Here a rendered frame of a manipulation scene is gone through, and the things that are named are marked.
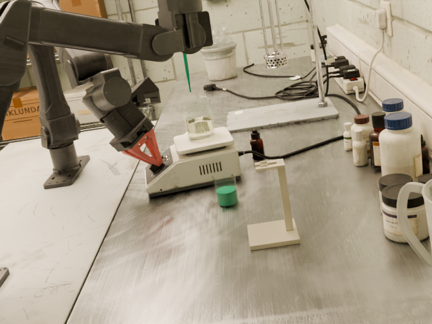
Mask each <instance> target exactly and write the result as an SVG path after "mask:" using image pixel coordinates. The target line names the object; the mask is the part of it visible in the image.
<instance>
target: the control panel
mask: <svg viewBox="0 0 432 324"><path fill-rule="evenodd" d="M161 156H163V157H165V156H166V158H165V159H167V160H166V161H164V160H165V159H163V163H164V164H165V166H164V167H163V169H162V170H161V171H160V172H158V173H157V174H155V175H154V174H153V173H152V172H151V171H150V170H149V168H150V166H151V165H148V166H146V167H145V172H146V180H147V185H148V184H149V183H150V182H151V181H152V180H153V179H155V178H156V177H157V176H158V175H159V174H160V173H162V172H163V171H164V170H165V169H167V168H168V167H169V166H170V165H171V164H172V163H173V159H172V154H171V150H170V147H169V148H168V149H166V150H165V151H164V152H163V153H162V154H161Z"/></svg>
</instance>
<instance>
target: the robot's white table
mask: <svg viewBox="0 0 432 324"><path fill-rule="evenodd" d="M78 138H79V139H78V140H75V141H73V142H74V144H75V149H76V154H77V156H85V155H89V157H90V160H89V162H88V163H87V165H86V166H85V167H84V169H83V170H82V171H81V173H80V174H79V176H78V177H77V179H76V180H75V182H74V183H73V184H72V185H70V186H64V187H59V188H50V189H44V187H43V184H44V183H45V182H46V180H47V179H48V178H49V176H50V175H51V174H52V173H53V163H52V160H51V156H50V152H49V149H46V148H44V147H42V145H41V138H40V139H32V140H28V141H20V142H15V143H9V144H8V145H7V146H6V147H5V148H4V149H3V150H1V151H0V267H8V269H9V272H10V274H9V275H8V277H7V279H6V280H5V281H4V283H3V284H2V286H1V287H0V324H66V323H67V321H68V319H69V316H70V314H71V312H72V310H73V307H74V306H75V303H76V301H77V299H78V297H79V294H80V292H81V290H82V288H83V286H84V284H85V282H86V279H87V277H88V274H89V272H90V270H91V268H92V266H93V264H94V262H95V259H96V257H97V255H98V252H99V250H100V248H101V246H102V244H103V242H104V239H105V237H106V235H107V232H108V231H109V228H110V226H111V224H112V222H113V219H114V217H115V215H116V212H117V211H118V208H119V207H120V204H121V202H122V199H123V197H124V195H125V192H126V191H127V189H128V187H129V184H130V182H131V180H132V177H133V175H134V173H135V171H136V169H137V167H138V164H139V162H140V160H138V159H136V158H133V157H130V156H128V155H125V154H123V153H122V152H118V151H117V150H116V149H115V148H113V147H112V146H111V145H110V144H109V142H110V141H111V140H112V139H113V138H114V136H113V134H112V133H111V132H110V131H109V130H108V129H98V130H90V131H85V132H81V133H80V134H79V135H78Z"/></svg>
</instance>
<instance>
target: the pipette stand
mask: <svg viewBox="0 0 432 324"><path fill-rule="evenodd" d="M255 169H256V172H261V171H266V170H274V169H277V171H278V179H279V184H280V193H281V198H282V207H283V216H284V220H276V221H271V222H263V223H258V224H250V225H247V230H248V236H249V246H250V250H251V251H252V250H257V249H265V248H273V247H278V246H286V245H291V244H300V237H299V234H298V230H297V227H296V224H295V221H294V218H292V215H291V206H290V201H289V192H288V186H287V178H286V172H285V163H284V160H283V158H282V159H274V160H270V161H260V162H258V163H255Z"/></svg>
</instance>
